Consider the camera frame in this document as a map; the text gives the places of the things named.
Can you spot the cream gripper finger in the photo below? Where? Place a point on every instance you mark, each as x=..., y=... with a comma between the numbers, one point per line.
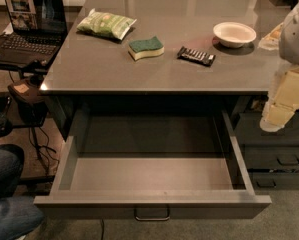
x=274, y=116

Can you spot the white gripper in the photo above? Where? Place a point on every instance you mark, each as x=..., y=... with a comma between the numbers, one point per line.
x=296, y=37

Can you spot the black rxbar chocolate bar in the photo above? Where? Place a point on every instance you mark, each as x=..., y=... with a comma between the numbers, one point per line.
x=195, y=56

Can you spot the dark side drawer cabinet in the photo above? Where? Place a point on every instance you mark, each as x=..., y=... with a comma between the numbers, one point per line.
x=271, y=158

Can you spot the open grey top drawer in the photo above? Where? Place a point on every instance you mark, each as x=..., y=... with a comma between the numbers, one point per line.
x=192, y=165

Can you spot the white bowl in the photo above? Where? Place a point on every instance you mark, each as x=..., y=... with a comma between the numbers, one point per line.
x=233, y=34

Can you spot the green yellow sponge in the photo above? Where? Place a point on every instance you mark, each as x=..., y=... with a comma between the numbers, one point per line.
x=140, y=49

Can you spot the green chip bag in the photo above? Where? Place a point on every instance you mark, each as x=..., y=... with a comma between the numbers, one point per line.
x=105, y=24

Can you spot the black laptop stand table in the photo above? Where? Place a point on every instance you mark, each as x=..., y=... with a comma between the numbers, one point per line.
x=23, y=115

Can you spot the black device with label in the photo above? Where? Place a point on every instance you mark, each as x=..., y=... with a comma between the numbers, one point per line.
x=26, y=91

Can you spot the black laptop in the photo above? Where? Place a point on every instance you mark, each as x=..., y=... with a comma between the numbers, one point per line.
x=38, y=30

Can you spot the person's leg in jeans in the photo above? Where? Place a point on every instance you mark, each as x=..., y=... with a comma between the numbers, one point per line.
x=11, y=167

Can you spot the metal drawer handle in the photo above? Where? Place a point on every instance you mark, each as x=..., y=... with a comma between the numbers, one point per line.
x=152, y=214

